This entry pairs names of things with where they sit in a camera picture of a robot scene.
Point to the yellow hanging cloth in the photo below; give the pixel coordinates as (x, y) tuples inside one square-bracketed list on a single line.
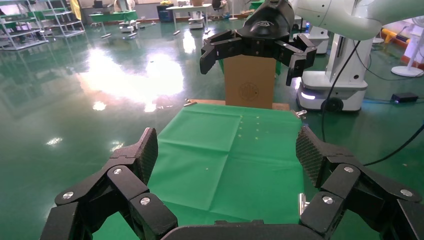
[(75, 9)]

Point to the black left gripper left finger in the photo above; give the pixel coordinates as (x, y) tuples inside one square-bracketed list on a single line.
[(99, 195)]

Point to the green table cloth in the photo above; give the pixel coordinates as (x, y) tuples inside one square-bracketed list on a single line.
[(215, 172)]

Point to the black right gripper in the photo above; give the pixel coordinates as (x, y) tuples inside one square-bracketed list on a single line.
[(265, 30)]

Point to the white metal shelf rack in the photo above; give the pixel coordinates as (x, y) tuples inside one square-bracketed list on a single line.
[(26, 44), (71, 33)]

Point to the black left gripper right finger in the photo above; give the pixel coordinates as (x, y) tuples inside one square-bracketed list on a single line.
[(357, 195)]

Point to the silver metal binder clip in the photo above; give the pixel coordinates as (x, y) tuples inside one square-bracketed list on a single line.
[(302, 203), (300, 113), (190, 102)]

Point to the yellow padded floor barrier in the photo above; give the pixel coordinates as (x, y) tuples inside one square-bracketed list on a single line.
[(391, 34)]

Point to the white pedestal fan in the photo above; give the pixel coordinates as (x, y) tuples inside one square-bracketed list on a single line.
[(405, 71)]

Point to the brown cardboard box round logo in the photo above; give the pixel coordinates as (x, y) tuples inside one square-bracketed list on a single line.
[(248, 82)]

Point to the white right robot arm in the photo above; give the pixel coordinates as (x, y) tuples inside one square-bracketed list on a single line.
[(341, 18)]

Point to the green covered table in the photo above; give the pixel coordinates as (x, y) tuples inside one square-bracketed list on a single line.
[(112, 16)]

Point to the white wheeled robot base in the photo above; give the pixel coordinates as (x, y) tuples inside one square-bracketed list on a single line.
[(344, 87), (318, 39)]

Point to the white desk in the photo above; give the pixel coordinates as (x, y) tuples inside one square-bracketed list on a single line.
[(188, 7)]

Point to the small white floor cart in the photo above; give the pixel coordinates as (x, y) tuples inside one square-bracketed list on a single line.
[(196, 22), (128, 26)]

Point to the dark blue bin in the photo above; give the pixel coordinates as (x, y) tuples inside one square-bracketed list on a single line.
[(164, 15)]

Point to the black power adapter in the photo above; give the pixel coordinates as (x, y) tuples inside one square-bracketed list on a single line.
[(404, 97)]

